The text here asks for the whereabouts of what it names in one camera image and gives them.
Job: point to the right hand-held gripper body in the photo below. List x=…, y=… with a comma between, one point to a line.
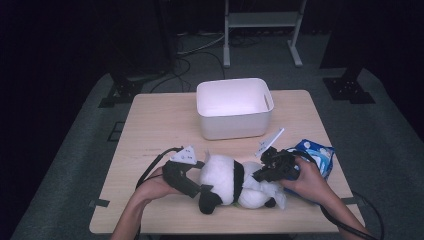
x=283, y=166

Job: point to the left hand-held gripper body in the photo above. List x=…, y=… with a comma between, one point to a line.
x=176, y=176

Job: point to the panda plush toy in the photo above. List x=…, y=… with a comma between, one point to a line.
x=220, y=180

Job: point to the blue wet wipe pack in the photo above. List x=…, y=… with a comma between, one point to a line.
x=321, y=156

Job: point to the person's left hand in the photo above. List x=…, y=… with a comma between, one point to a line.
x=155, y=186

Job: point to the person's right hand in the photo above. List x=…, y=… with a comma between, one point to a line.
x=308, y=183

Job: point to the white plastic bin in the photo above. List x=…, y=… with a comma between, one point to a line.
x=233, y=126

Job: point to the dark floor tape strip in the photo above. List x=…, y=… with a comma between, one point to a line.
x=353, y=200
x=99, y=203

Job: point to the black floor tape square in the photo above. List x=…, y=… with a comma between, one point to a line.
x=110, y=131

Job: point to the black stand base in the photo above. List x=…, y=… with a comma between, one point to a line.
x=348, y=88
x=121, y=91

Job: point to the white metal stand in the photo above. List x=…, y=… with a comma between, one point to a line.
x=261, y=19

